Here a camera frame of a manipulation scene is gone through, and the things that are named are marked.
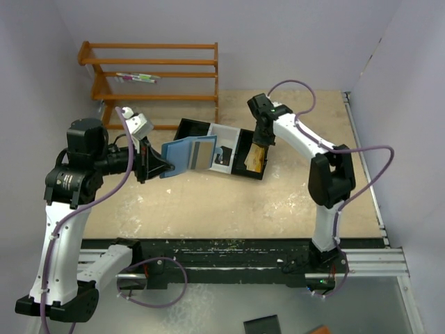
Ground gold credit card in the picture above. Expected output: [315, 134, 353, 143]
[244, 143, 265, 173]

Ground blue leather card holder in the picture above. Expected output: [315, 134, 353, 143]
[160, 135, 218, 179]

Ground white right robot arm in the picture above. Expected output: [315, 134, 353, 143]
[247, 93, 356, 267]

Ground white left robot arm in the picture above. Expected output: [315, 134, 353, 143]
[15, 114, 173, 323]

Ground black VIP credit card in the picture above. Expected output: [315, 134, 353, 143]
[215, 146, 232, 166]

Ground gold striped card in holder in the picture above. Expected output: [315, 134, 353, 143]
[188, 141, 215, 170]

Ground black card holder on floor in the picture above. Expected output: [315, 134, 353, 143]
[243, 315, 282, 334]

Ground orange card holder on floor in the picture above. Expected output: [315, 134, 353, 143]
[305, 325, 331, 334]

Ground three-compartment sorting tray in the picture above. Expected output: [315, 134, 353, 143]
[175, 118, 268, 180]

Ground orange wooden rack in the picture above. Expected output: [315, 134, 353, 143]
[77, 41, 220, 130]

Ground coloured markers on rack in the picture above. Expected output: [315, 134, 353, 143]
[116, 72, 161, 84]

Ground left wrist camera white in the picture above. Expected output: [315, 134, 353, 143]
[122, 107, 154, 151]

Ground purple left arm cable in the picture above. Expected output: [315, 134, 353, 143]
[40, 106, 136, 334]

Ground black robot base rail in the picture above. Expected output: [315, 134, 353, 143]
[79, 237, 348, 289]

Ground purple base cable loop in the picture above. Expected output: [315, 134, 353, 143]
[116, 257, 189, 308]

